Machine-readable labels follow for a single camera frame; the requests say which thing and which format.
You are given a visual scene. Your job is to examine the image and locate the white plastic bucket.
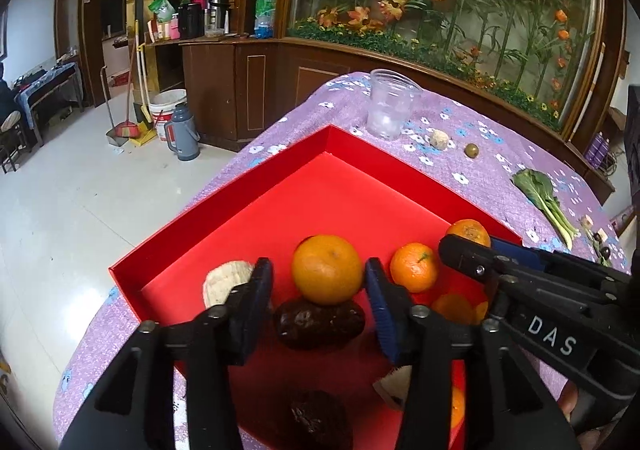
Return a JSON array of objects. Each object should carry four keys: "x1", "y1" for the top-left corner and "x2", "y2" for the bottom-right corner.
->
[{"x1": 149, "y1": 89, "x2": 186, "y2": 142}]

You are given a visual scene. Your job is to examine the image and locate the wooden cabinet counter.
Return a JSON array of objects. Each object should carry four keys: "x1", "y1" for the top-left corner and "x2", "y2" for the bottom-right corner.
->
[{"x1": 145, "y1": 38, "x2": 615, "y2": 202}]

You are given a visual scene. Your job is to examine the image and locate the broom and dustpan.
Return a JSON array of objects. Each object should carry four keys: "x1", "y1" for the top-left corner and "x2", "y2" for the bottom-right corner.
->
[{"x1": 105, "y1": 20, "x2": 157, "y2": 150}]

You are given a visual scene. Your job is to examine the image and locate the green snack bag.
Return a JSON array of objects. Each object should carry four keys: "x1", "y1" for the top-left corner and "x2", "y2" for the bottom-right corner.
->
[{"x1": 148, "y1": 0, "x2": 175, "y2": 42}]

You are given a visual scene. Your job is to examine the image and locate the purple bottles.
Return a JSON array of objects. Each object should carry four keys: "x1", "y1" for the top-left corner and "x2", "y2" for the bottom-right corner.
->
[{"x1": 585, "y1": 132, "x2": 610, "y2": 169}]

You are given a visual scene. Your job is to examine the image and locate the right hand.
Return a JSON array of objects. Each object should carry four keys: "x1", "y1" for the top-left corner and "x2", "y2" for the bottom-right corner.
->
[{"x1": 558, "y1": 382, "x2": 617, "y2": 450}]

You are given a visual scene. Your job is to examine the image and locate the small beige piece by cup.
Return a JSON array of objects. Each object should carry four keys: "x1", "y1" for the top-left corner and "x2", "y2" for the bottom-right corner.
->
[{"x1": 430, "y1": 129, "x2": 450, "y2": 151}]

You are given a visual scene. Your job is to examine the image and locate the red date front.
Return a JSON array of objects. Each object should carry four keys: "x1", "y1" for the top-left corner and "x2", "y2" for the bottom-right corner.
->
[{"x1": 283, "y1": 390, "x2": 354, "y2": 450}]

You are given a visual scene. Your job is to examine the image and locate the dark plum on leaf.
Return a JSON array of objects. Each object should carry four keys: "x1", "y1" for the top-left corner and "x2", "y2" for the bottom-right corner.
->
[{"x1": 600, "y1": 246, "x2": 611, "y2": 260}]

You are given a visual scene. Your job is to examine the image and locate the black thermos flask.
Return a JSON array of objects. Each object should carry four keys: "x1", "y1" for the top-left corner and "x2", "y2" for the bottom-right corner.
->
[{"x1": 205, "y1": 0, "x2": 230, "y2": 37}]

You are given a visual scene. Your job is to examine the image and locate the grey thermos jug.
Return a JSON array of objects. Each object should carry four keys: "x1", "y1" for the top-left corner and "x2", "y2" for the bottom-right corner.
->
[{"x1": 164, "y1": 103, "x2": 200, "y2": 162}]

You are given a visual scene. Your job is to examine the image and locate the small green olive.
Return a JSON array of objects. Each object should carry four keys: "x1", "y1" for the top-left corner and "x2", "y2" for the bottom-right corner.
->
[{"x1": 464, "y1": 143, "x2": 480, "y2": 158}]

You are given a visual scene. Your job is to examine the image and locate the green leaf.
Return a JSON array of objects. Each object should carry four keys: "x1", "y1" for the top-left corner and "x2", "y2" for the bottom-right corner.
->
[{"x1": 585, "y1": 227, "x2": 612, "y2": 268}]

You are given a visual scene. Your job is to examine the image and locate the orange mandarin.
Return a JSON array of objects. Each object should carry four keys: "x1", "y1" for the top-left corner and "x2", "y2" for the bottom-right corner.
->
[
  {"x1": 446, "y1": 219, "x2": 491, "y2": 247},
  {"x1": 291, "y1": 234, "x2": 363, "y2": 305},
  {"x1": 390, "y1": 243, "x2": 438, "y2": 294},
  {"x1": 450, "y1": 387, "x2": 465, "y2": 430},
  {"x1": 432, "y1": 294, "x2": 475, "y2": 325}
]

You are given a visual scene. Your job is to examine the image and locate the small beige piece right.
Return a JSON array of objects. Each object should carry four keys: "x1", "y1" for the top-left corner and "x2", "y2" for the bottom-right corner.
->
[{"x1": 580, "y1": 215, "x2": 593, "y2": 230}]

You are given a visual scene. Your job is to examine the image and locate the clear plastic cup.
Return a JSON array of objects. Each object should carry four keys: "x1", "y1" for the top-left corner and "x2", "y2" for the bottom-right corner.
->
[{"x1": 367, "y1": 68, "x2": 424, "y2": 141}]

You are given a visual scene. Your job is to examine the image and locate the red shallow box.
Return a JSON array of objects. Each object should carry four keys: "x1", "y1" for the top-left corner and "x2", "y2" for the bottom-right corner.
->
[{"x1": 111, "y1": 126, "x2": 522, "y2": 449}]

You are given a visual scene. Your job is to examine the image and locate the beige cake block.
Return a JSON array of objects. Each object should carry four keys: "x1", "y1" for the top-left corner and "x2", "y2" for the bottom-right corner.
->
[
  {"x1": 203, "y1": 260, "x2": 254, "y2": 309},
  {"x1": 373, "y1": 366, "x2": 412, "y2": 411}
]

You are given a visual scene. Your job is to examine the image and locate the red date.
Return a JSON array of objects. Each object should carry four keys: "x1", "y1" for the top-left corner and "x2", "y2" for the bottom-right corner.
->
[
  {"x1": 283, "y1": 390, "x2": 354, "y2": 450},
  {"x1": 273, "y1": 298, "x2": 366, "y2": 349}
]

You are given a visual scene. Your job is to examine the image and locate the green water bottle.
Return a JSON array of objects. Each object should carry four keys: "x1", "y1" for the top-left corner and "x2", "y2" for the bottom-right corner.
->
[{"x1": 254, "y1": 0, "x2": 276, "y2": 39}]

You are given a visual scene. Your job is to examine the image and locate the purple floral tablecloth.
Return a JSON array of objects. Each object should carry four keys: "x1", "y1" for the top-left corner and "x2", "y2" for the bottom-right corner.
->
[{"x1": 53, "y1": 72, "x2": 630, "y2": 437}]

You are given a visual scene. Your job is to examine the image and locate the bok choy stalk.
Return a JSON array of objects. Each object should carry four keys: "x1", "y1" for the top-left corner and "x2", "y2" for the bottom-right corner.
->
[{"x1": 511, "y1": 168, "x2": 579, "y2": 251}]

